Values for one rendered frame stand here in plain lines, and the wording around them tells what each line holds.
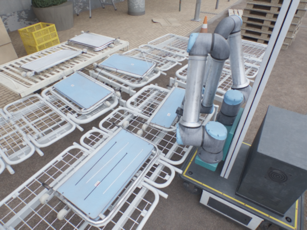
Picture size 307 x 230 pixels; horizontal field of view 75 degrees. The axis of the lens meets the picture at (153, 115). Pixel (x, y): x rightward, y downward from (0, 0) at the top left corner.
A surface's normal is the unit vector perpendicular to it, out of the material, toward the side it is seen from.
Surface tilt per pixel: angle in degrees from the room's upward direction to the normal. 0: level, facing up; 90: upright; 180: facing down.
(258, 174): 90
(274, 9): 90
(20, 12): 90
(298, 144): 0
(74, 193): 5
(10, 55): 90
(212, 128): 5
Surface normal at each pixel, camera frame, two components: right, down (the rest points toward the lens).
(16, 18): 0.85, 0.33
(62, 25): 0.62, 0.63
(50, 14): 0.22, 0.76
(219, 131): 0.09, -0.76
